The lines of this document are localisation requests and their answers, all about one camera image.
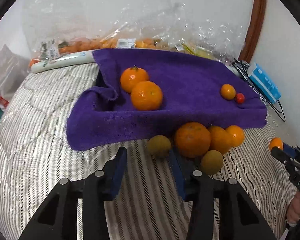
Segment purple towel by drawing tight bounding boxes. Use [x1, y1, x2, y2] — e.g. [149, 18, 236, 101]
[66, 49, 267, 151]

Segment orange mandarin with stem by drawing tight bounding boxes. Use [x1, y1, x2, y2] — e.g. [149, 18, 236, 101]
[120, 66, 149, 94]

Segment right hand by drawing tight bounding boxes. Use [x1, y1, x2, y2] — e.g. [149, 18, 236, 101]
[286, 191, 300, 224]

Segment orange behind large one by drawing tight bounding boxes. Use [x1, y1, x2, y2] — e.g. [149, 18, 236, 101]
[208, 126, 232, 155]

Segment small orange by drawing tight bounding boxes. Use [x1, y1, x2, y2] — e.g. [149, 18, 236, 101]
[225, 125, 244, 147]
[269, 137, 284, 151]

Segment white tray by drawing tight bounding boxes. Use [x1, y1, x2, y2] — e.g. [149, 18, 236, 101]
[31, 50, 95, 74]

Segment greenish lemon right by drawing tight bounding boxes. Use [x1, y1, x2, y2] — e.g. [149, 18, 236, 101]
[200, 150, 223, 175]

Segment clear plastic fruit bags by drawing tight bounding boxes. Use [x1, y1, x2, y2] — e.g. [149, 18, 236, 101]
[22, 0, 245, 64]

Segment brown wooden door frame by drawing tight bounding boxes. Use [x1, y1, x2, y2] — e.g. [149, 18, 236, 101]
[238, 0, 267, 62]

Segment small red tomato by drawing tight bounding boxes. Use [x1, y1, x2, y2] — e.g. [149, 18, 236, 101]
[235, 93, 245, 105]

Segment blue tissue pack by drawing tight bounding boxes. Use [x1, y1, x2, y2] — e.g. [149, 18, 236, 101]
[248, 62, 281, 103]

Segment small yellow-orange kumquat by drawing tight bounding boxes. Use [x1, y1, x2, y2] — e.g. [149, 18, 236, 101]
[220, 83, 236, 100]

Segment striped bed quilt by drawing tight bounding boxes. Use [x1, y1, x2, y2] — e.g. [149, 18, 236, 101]
[0, 64, 296, 239]

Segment orange mandarin front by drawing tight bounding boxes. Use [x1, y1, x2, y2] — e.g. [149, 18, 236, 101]
[130, 81, 163, 111]

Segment greenish lemon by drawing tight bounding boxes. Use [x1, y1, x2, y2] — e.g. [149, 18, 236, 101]
[200, 150, 223, 175]
[147, 135, 172, 158]

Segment greenish lemon left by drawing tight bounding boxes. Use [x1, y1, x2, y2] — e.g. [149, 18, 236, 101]
[147, 135, 172, 158]

